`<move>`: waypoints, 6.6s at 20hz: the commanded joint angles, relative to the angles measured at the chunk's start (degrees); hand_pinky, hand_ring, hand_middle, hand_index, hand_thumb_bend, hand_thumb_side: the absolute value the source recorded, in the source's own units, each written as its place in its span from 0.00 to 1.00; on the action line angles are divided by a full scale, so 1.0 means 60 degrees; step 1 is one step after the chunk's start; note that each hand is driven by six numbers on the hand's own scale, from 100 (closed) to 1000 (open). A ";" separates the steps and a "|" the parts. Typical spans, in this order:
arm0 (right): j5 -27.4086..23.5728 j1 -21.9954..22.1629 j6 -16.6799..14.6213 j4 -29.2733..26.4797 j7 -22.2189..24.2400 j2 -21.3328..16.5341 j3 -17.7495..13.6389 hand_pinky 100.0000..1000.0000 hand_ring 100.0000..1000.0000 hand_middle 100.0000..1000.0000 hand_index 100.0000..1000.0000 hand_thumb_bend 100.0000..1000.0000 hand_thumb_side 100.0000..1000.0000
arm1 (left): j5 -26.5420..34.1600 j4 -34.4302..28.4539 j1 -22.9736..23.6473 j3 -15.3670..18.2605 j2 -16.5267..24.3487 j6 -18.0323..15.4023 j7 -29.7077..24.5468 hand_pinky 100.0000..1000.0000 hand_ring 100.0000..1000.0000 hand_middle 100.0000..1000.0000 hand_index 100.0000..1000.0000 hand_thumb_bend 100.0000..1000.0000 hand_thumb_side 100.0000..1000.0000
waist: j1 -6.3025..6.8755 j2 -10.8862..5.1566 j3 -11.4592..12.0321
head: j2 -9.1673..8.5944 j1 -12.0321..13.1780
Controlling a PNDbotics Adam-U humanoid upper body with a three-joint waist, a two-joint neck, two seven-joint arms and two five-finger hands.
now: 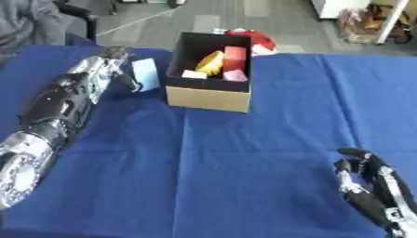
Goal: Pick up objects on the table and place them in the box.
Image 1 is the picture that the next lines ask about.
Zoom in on light blue block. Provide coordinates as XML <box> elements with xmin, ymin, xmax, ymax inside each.
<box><xmin>130</xmin><ymin>58</ymin><xmax>163</xmax><ymax>93</ymax></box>

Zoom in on pink block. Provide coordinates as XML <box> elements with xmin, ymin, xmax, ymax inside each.
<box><xmin>222</xmin><ymin>69</ymin><xmax>251</xmax><ymax>83</ymax></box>

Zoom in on red bag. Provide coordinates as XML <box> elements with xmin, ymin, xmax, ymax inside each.
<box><xmin>224</xmin><ymin>28</ymin><xmax>277</xmax><ymax>56</ymax></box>

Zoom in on cardboard box black inside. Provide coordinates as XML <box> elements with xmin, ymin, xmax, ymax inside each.
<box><xmin>163</xmin><ymin>31</ymin><xmax>256</xmax><ymax>113</ymax></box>

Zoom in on red block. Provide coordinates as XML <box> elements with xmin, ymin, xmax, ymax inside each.
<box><xmin>222</xmin><ymin>45</ymin><xmax>249</xmax><ymax>73</ymax></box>

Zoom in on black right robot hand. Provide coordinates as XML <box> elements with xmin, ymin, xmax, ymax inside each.
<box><xmin>330</xmin><ymin>147</ymin><xmax>417</xmax><ymax>238</ymax></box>

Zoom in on black chair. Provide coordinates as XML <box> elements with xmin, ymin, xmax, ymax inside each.
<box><xmin>52</xmin><ymin>0</ymin><xmax>103</xmax><ymax>44</ymax></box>

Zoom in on person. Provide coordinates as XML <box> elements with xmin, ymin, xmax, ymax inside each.
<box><xmin>0</xmin><ymin>0</ymin><xmax>71</xmax><ymax>64</ymax></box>

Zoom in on brown bag pile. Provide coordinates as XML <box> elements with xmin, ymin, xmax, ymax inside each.
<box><xmin>335</xmin><ymin>3</ymin><xmax>417</xmax><ymax>45</ymax></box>

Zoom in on white post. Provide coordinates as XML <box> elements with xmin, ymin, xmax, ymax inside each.
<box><xmin>374</xmin><ymin>0</ymin><xmax>412</xmax><ymax>45</ymax></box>

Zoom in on yellow toy fruit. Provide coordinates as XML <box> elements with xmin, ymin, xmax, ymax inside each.
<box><xmin>194</xmin><ymin>50</ymin><xmax>227</xmax><ymax>76</ymax></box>

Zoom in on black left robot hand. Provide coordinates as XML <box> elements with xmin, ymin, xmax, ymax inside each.
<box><xmin>96</xmin><ymin>45</ymin><xmax>147</xmax><ymax>94</ymax></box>

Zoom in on white block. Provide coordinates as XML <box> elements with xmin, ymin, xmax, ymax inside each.
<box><xmin>181</xmin><ymin>69</ymin><xmax>210</xmax><ymax>80</ymax></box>

